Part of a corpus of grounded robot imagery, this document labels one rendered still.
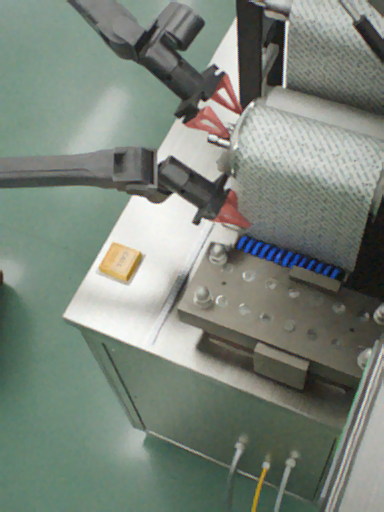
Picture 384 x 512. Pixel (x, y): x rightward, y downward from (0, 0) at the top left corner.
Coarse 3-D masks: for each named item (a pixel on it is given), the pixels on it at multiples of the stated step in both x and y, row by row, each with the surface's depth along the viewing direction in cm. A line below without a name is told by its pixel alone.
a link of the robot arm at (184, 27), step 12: (168, 12) 122; (180, 12) 121; (192, 12) 121; (120, 24) 120; (132, 24) 120; (156, 24) 122; (168, 24) 121; (180, 24) 120; (192, 24) 121; (204, 24) 123; (120, 36) 120; (132, 36) 119; (144, 36) 121; (180, 36) 120; (192, 36) 122; (132, 48) 121
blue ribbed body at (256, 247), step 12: (240, 240) 138; (252, 240) 138; (252, 252) 137; (264, 252) 136; (276, 252) 137; (288, 252) 136; (300, 264) 134; (312, 264) 134; (324, 264) 134; (336, 276) 133
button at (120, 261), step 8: (112, 248) 153; (120, 248) 153; (128, 248) 153; (104, 256) 152; (112, 256) 152; (120, 256) 152; (128, 256) 152; (136, 256) 152; (104, 264) 151; (112, 264) 151; (120, 264) 151; (128, 264) 151; (136, 264) 152; (104, 272) 152; (112, 272) 150; (120, 272) 150; (128, 272) 150
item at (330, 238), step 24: (240, 192) 127; (264, 192) 124; (264, 216) 131; (288, 216) 127; (312, 216) 124; (336, 216) 121; (264, 240) 138; (288, 240) 134; (312, 240) 131; (336, 240) 127; (360, 240) 124; (336, 264) 134
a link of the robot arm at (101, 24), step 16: (80, 0) 123; (96, 0) 122; (112, 0) 122; (96, 16) 121; (112, 16) 121; (128, 16) 121; (96, 32) 126; (112, 32) 121; (112, 48) 125; (128, 48) 122
